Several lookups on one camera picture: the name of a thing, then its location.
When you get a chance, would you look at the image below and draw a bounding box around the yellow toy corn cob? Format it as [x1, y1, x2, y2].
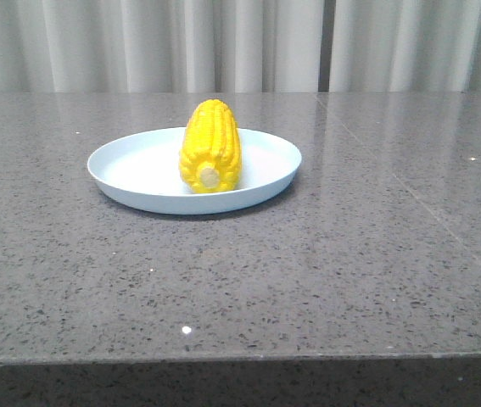
[178, 99, 243, 193]

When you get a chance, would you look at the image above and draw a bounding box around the light blue round plate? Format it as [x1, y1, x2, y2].
[87, 127, 302, 215]

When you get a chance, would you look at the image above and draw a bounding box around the white pleated curtain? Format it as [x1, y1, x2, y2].
[0, 1, 481, 92]

